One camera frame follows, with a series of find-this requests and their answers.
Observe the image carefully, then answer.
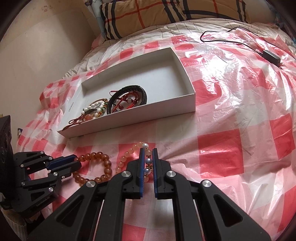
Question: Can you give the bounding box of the amber brown bead bracelet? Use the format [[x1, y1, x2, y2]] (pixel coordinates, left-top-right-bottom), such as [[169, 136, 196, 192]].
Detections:
[[72, 151, 113, 186]]

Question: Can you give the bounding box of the red knot charm bracelet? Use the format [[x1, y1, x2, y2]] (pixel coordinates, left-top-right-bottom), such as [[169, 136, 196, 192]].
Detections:
[[62, 108, 100, 132]]

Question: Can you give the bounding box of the multicolour braided cord bracelet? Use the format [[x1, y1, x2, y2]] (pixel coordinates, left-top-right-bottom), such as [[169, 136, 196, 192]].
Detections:
[[87, 98, 110, 119]]

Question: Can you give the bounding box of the pale pink bead bracelet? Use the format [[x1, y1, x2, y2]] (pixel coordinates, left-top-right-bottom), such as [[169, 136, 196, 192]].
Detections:
[[115, 141, 154, 183]]

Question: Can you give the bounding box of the white bead bracelet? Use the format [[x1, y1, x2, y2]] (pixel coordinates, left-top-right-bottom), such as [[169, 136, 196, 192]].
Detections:
[[81, 99, 107, 117]]

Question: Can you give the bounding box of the red string bracelet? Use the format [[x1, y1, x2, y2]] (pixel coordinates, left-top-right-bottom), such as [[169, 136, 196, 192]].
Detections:
[[109, 89, 142, 110]]

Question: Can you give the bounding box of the black braided leather bracelet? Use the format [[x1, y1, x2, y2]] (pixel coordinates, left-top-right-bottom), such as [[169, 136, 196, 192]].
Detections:
[[106, 84, 148, 115]]

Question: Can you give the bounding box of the red white checkered plastic sheet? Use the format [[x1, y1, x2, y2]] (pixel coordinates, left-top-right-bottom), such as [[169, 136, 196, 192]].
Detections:
[[17, 30, 295, 240]]

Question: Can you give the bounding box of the white shallow cardboard box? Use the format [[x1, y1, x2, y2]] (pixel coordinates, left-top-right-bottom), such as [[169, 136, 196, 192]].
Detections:
[[58, 48, 195, 138]]

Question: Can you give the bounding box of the white headboard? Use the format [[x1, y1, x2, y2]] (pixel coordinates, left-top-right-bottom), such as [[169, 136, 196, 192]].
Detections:
[[1, 4, 95, 148]]

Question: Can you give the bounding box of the pink pillow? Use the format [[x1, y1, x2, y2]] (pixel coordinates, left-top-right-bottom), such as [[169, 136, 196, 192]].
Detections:
[[91, 34, 106, 49]]

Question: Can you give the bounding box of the left tan plaid pillow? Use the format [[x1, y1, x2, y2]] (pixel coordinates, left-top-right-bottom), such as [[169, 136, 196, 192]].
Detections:
[[100, 1, 186, 40]]

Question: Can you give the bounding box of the tan plaid pillow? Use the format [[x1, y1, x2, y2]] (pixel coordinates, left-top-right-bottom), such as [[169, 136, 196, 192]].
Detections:
[[100, 1, 186, 40], [163, 0, 250, 23]]

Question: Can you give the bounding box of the left pink curtain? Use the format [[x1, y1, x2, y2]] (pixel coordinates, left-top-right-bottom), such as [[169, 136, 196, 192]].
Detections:
[[84, 0, 105, 38]]

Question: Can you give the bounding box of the right tan plaid pillow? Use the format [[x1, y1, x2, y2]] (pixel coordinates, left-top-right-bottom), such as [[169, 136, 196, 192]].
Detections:
[[163, 0, 250, 23]]

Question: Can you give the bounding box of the black power adapter with cable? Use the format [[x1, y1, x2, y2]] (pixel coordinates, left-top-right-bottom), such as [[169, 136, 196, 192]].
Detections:
[[200, 26, 282, 68]]

